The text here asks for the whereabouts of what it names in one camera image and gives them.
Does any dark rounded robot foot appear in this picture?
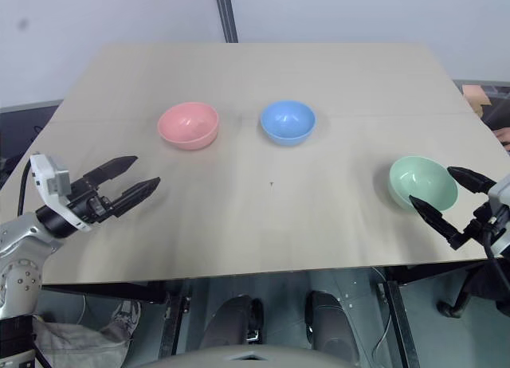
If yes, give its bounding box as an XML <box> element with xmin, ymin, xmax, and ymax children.
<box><xmin>304</xmin><ymin>290</ymin><xmax>360</xmax><ymax>358</ymax></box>

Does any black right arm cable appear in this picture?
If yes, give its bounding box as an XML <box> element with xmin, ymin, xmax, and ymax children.
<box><xmin>482</xmin><ymin>223</ymin><xmax>510</xmax><ymax>299</ymax></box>

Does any black table frame leg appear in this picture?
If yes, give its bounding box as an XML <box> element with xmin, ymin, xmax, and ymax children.
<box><xmin>158</xmin><ymin>279</ymin><xmax>193</xmax><ymax>360</ymax></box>
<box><xmin>380</xmin><ymin>267</ymin><xmax>422</xmax><ymax>368</ymax></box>

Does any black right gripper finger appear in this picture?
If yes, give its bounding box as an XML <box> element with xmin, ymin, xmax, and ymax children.
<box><xmin>447</xmin><ymin>166</ymin><xmax>498</xmax><ymax>194</ymax></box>
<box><xmin>409</xmin><ymin>195</ymin><xmax>466</xmax><ymax>250</ymax></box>

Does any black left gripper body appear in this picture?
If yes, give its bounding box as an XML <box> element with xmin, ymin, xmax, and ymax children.
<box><xmin>65</xmin><ymin>177</ymin><xmax>116</xmax><ymax>225</ymax></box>

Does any grey sneaker shoe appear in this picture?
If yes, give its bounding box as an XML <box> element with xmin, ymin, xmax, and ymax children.
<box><xmin>106</xmin><ymin>299</ymin><xmax>143</xmax><ymax>342</ymax></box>

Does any black office chair base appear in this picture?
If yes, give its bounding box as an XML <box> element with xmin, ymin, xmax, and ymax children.
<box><xmin>435</xmin><ymin>263</ymin><xmax>510</xmax><ymax>318</ymax></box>

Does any pink-red plastic bowl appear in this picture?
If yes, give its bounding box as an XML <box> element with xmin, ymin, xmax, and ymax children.
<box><xmin>157</xmin><ymin>101</ymin><xmax>221</xmax><ymax>151</ymax></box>

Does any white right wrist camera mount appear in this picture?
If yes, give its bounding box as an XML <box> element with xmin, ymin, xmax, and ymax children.
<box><xmin>486</xmin><ymin>173</ymin><xmax>510</xmax><ymax>259</ymax></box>

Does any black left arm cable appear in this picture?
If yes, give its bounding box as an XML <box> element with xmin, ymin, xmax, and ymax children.
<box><xmin>16</xmin><ymin>159</ymin><xmax>34</xmax><ymax>217</ymax></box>

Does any dark vertical wall post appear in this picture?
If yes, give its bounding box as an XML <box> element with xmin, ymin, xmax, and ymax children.
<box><xmin>213</xmin><ymin>0</ymin><xmax>241</xmax><ymax>44</ymax></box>

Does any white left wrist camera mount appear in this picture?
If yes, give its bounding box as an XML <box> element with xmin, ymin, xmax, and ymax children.
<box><xmin>29</xmin><ymin>153</ymin><xmax>91</xmax><ymax>233</ymax></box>

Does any blue plastic bowl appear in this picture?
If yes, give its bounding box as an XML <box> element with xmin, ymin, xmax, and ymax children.
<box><xmin>260</xmin><ymin>100</ymin><xmax>317</xmax><ymax>148</ymax></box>

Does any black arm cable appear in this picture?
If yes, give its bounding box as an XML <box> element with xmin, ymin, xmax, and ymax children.
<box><xmin>16</xmin><ymin>159</ymin><xmax>34</xmax><ymax>217</ymax></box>
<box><xmin>482</xmin><ymin>223</ymin><xmax>510</xmax><ymax>299</ymax></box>

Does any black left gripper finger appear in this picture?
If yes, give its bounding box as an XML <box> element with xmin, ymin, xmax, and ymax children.
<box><xmin>83</xmin><ymin>155</ymin><xmax>139</xmax><ymax>190</ymax></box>
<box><xmin>109</xmin><ymin>177</ymin><xmax>162</xmax><ymax>219</ymax></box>

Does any thin white floor cable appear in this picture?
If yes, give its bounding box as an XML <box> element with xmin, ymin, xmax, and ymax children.
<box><xmin>373</xmin><ymin>299</ymin><xmax>394</xmax><ymax>358</ymax></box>

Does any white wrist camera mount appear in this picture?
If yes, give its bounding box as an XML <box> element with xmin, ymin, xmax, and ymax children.
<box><xmin>486</xmin><ymin>173</ymin><xmax>510</xmax><ymax>259</ymax></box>
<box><xmin>29</xmin><ymin>153</ymin><xmax>91</xmax><ymax>233</ymax></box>

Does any grey trouser leg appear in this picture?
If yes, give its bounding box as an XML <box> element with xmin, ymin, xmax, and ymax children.
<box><xmin>30</xmin><ymin>315</ymin><xmax>129</xmax><ymax>368</ymax></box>

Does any green plastic bowl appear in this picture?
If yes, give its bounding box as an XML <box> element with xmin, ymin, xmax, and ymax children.
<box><xmin>389</xmin><ymin>155</ymin><xmax>459</xmax><ymax>212</ymax></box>

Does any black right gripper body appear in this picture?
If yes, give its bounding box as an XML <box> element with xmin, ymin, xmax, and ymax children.
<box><xmin>456</xmin><ymin>192</ymin><xmax>510</xmax><ymax>250</ymax></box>

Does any brown cardboard box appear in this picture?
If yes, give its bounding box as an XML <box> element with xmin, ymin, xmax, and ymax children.
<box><xmin>461</xmin><ymin>84</ymin><xmax>494</xmax><ymax>117</ymax></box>

